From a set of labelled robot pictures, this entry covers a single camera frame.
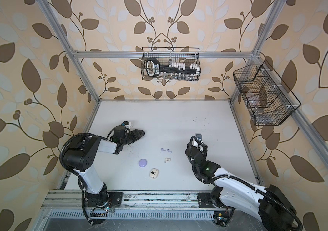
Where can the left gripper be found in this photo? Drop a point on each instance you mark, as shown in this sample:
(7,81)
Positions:
(135,134)

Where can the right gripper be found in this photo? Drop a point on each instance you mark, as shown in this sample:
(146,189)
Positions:
(205,153)

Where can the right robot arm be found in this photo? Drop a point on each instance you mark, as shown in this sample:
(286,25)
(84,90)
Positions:
(267,204)

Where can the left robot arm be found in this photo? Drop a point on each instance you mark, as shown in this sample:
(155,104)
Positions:
(79,152)

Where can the purple round earbud case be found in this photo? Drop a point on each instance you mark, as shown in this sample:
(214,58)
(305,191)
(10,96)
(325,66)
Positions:
(142,162)

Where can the beige earbud case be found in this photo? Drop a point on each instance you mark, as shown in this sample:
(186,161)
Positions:
(154,173)

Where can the beige earbud pair front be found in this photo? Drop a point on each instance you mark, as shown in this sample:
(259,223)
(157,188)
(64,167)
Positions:
(167,159)

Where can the black tool in basket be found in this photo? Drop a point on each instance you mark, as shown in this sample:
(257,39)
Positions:
(154,68)

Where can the back wall wire basket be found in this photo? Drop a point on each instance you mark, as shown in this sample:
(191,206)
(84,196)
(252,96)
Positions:
(188,55)

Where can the wall wire basket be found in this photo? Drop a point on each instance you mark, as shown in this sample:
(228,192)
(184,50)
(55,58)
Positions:
(268,98)
(188,55)

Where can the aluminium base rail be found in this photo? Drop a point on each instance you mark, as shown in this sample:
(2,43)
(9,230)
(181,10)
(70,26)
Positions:
(133,200)

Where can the right wall wire basket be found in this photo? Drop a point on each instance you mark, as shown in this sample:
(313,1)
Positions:
(268,98)

